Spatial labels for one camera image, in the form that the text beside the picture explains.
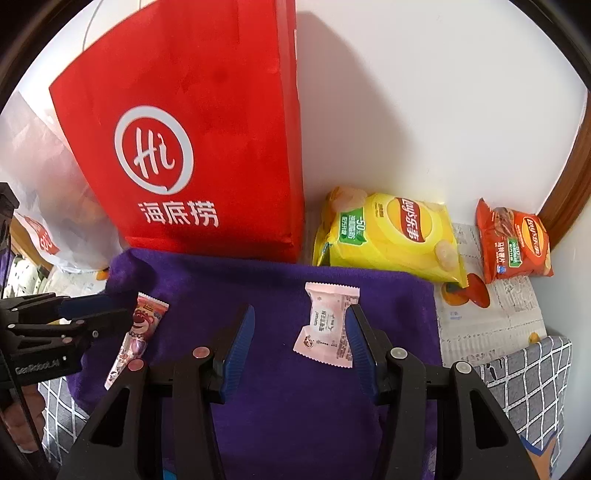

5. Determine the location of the yellow chips bag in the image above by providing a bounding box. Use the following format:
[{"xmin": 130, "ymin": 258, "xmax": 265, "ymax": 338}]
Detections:
[{"xmin": 313, "ymin": 187, "xmax": 467, "ymax": 284}]

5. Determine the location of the grey checked cloth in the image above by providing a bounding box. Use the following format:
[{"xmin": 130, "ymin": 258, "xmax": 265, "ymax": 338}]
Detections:
[{"xmin": 37, "ymin": 335, "xmax": 573, "ymax": 480}]

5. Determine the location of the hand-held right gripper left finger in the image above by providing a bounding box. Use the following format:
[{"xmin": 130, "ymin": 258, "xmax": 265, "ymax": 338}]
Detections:
[{"xmin": 55, "ymin": 304, "xmax": 257, "ymax": 480}]

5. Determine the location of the fruit print blanket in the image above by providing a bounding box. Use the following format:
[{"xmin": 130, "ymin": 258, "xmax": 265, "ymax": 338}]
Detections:
[{"xmin": 9, "ymin": 222, "xmax": 548, "ymax": 365}]

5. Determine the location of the white plastic bag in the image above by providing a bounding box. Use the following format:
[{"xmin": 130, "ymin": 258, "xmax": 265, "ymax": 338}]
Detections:
[{"xmin": 0, "ymin": 90, "xmax": 125, "ymax": 275}]

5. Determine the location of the pink white candy packet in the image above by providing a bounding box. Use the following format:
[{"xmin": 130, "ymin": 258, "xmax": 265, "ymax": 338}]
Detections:
[{"xmin": 293, "ymin": 281, "xmax": 361, "ymax": 370}]

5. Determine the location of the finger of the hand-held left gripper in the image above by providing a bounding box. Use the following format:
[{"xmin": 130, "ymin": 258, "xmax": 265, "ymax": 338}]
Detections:
[
  {"xmin": 7, "ymin": 308, "xmax": 134, "ymax": 346},
  {"xmin": 0, "ymin": 293, "xmax": 115, "ymax": 325}
]

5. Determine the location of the person's left hand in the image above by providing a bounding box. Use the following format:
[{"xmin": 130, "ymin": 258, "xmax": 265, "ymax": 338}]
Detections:
[{"xmin": 0, "ymin": 385, "xmax": 44, "ymax": 462}]

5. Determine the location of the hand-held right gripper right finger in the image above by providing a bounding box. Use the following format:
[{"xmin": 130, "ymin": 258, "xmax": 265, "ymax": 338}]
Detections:
[{"xmin": 346, "ymin": 304, "xmax": 543, "ymax": 480}]

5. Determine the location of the orange chips bag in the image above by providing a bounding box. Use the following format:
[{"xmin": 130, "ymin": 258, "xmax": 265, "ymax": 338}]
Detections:
[{"xmin": 475, "ymin": 198, "xmax": 554, "ymax": 284}]

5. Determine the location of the pink bear print packet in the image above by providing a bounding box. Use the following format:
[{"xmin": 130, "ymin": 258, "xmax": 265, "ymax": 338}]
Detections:
[{"xmin": 104, "ymin": 292, "xmax": 169, "ymax": 391}]

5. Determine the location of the purple cloth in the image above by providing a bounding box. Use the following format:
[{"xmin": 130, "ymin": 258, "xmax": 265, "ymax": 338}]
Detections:
[{"xmin": 67, "ymin": 249, "xmax": 444, "ymax": 480}]

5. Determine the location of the brown wooden frame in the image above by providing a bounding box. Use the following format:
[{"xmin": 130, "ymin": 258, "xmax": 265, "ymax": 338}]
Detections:
[{"xmin": 538, "ymin": 88, "xmax": 591, "ymax": 250}]

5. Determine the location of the red paper bag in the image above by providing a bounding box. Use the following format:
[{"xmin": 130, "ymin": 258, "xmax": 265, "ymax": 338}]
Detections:
[{"xmin": 48, "ymin": 0, "xmax": 305, "ymax": 264}]

